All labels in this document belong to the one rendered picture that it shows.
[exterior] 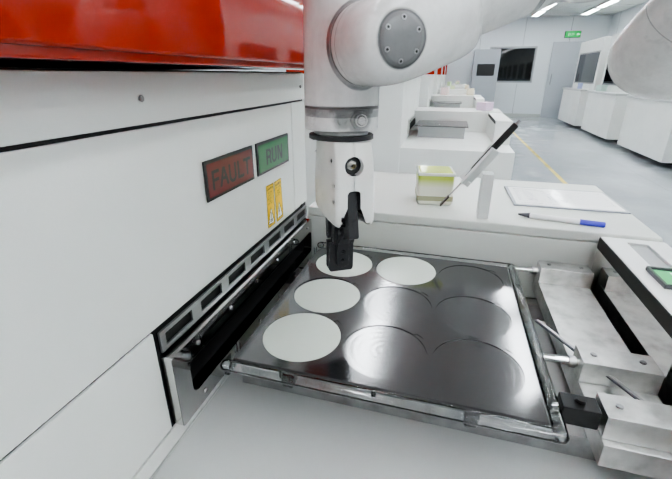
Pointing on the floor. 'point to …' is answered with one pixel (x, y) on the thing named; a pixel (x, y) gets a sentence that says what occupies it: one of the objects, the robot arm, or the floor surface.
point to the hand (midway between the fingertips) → (339, 254)
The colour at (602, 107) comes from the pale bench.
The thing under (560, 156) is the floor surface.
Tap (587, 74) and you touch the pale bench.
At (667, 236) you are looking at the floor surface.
